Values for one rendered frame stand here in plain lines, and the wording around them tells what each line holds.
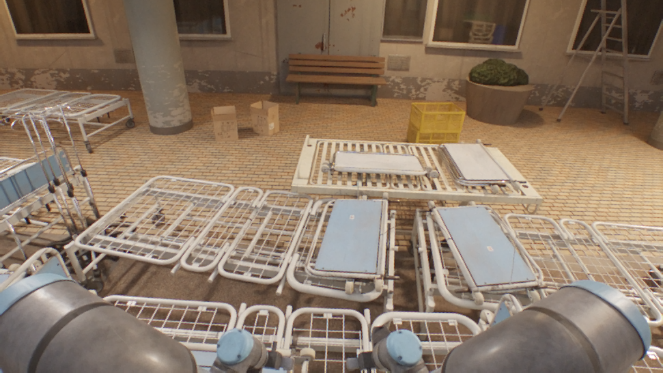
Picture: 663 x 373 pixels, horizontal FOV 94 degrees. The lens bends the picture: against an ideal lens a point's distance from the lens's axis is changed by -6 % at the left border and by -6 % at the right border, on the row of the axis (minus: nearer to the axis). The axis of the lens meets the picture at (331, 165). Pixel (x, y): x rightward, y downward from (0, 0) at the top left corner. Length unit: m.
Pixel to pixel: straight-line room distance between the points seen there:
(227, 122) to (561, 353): 4.50
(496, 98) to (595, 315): 5.51
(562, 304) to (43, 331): 0.62
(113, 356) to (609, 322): 0.57
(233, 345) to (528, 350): 0.73
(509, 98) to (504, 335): 5.59
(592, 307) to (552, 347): 0.09
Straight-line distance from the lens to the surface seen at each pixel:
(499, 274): 2.08
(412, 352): 1.00
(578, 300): 0.54
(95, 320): 0.48
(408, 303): 2.51
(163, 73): 5.02
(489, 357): 0.48
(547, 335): 0.48
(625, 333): 0.55
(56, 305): 0.52
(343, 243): 2.01
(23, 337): 0.52
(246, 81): 6.92
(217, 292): 2.59
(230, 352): 1.00
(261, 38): 6.70
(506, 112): 6.10
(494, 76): 6.04
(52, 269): 1.88
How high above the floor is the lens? 1.89
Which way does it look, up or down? 28 degrees down
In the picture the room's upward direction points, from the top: 2 degrees clockwise
